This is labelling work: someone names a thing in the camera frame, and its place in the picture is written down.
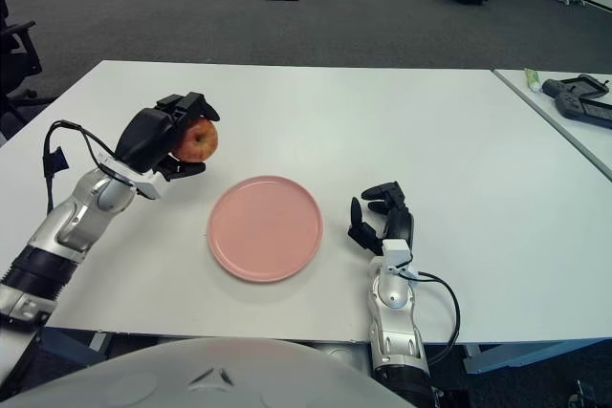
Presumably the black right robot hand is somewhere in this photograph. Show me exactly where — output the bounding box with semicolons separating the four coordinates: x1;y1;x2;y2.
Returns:
346;180;416;257

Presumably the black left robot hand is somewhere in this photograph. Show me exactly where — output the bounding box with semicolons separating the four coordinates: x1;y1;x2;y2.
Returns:
115;90;222;183

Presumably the red yellow apple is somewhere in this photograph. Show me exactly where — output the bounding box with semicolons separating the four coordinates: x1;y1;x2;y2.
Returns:
172;118;220;163

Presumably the pink round plate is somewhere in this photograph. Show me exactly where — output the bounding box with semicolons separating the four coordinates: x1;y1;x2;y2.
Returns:
207;175;324;284

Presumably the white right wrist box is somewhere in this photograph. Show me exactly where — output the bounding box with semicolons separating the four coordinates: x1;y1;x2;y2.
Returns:
382;238;414;276

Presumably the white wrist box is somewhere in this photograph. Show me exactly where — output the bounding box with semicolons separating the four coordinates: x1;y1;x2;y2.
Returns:
382;238;414;276
97;154;166;201

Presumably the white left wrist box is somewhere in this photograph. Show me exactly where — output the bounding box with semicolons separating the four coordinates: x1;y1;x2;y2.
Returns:
97;154;166;201

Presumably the black office chair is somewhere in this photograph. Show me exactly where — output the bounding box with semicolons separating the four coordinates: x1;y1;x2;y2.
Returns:
0;0;55;138

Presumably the green white tube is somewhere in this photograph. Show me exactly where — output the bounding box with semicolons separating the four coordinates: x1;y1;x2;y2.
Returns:
523;67;543;93

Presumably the dark grey handheld controller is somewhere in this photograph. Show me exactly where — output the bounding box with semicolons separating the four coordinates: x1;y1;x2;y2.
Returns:
554;92;612;130

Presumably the grey robot torso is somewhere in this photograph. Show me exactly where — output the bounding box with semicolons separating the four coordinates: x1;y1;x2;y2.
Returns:
0;335;408;408

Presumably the black caster wheel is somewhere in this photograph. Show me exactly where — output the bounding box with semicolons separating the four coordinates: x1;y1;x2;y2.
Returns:
568;377;595;408

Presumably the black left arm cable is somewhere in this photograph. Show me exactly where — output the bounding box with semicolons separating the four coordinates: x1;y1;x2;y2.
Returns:
42;119;121;217

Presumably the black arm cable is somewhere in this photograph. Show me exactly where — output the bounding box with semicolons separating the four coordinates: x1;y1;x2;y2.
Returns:
404;269;462;366
42;119;121;217

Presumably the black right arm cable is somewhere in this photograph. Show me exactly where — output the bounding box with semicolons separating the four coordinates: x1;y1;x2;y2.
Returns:
404;269;462;366

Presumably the black controller with frame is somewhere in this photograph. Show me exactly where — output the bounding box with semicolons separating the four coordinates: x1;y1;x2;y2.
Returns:
540;73;612;100

